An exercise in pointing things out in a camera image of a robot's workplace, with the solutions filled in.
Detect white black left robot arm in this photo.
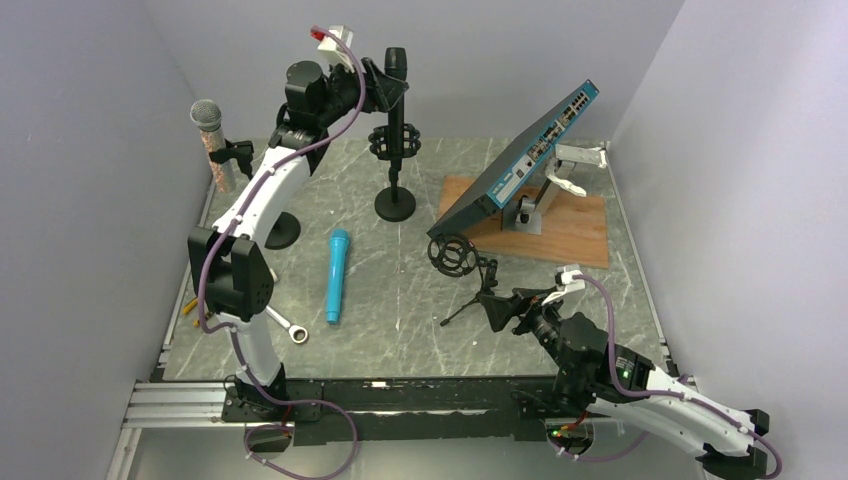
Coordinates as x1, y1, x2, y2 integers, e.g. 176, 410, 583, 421
187, 58, 409, 420

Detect black clip microphone stand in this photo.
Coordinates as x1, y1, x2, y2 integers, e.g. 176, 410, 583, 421
213, 139, 311, 250

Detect silver ratchet wrench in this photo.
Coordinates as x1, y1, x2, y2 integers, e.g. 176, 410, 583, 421
265, 306, 309, 345

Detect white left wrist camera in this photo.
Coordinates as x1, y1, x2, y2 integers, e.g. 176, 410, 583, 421
310, 25, 355, 73

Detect yellow handled pliers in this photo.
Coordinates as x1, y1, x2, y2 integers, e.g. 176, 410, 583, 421
181, 297, 199, 327

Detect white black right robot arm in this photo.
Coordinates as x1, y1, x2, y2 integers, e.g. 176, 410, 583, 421
479, 288, 770, 479

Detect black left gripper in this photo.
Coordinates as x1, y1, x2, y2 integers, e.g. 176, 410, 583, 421
317, 55, 411, 129

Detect silver head glitter microphone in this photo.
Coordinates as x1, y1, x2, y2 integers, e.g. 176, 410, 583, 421
190, 99, 235, 193

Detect black round base stand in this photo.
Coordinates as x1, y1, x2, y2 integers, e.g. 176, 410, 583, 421
368, 123, 421, 222

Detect blue microphone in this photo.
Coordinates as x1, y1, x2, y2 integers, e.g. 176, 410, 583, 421
325, 229, 350, 325

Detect blue network switch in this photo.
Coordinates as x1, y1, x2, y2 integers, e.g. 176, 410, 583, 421
427, 79, 599, 239

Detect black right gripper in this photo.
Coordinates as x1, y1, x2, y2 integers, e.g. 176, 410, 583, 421
480, 285, 577, 376

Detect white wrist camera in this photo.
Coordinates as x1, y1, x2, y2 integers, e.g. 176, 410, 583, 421
542, 264, 586, 305
310, 25, 355, 73

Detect black microphone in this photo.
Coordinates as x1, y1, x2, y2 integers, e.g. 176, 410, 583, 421
384, 47, 407, 160

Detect black tripod shock mount stand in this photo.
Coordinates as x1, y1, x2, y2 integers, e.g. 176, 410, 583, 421
427, 234, 499, 327

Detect wooden board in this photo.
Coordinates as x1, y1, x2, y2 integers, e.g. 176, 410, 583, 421
436, 176, 609, 268

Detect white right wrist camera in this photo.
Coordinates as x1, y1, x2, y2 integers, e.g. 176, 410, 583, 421
542, 264, 586, 305

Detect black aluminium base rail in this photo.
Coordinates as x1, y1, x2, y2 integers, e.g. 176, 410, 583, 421
123, 376, 697, 446

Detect grey metal bracket stand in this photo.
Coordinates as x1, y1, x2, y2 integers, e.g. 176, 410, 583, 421
501, 143, 608, 235

